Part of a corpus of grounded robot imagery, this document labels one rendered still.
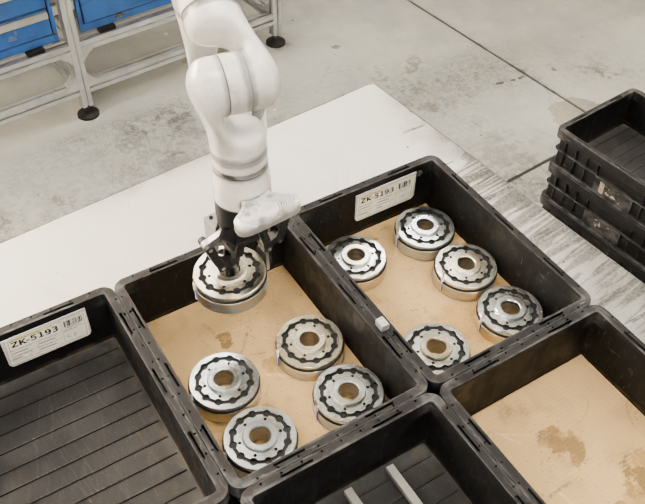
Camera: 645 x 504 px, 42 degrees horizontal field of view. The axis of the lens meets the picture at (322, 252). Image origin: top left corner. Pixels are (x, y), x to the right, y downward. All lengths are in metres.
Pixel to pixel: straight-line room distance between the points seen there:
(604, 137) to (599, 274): 0.76
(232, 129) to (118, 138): 2.10
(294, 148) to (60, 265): 0.56
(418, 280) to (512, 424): 0.30
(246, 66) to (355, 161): 0.90
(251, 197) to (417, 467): 0.44
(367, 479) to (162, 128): 2.12
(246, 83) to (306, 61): 2.47
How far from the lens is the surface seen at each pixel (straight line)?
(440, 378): 1.15
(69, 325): 1.29
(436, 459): 1.20
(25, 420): 1.29
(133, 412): 1.26
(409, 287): 1.39
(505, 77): 3.41
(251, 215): 1.02
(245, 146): 0.99
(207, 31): 0.99
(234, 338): 1.31
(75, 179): 2.94
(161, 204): 1.74
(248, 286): 1.15
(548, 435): 1.26
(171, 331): 1.34
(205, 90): 0.94
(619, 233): 2.18
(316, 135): 1.89
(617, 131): 2.39
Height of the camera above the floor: 1.86
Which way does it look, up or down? 46 degrees down
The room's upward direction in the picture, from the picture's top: 1 degrees clockwise
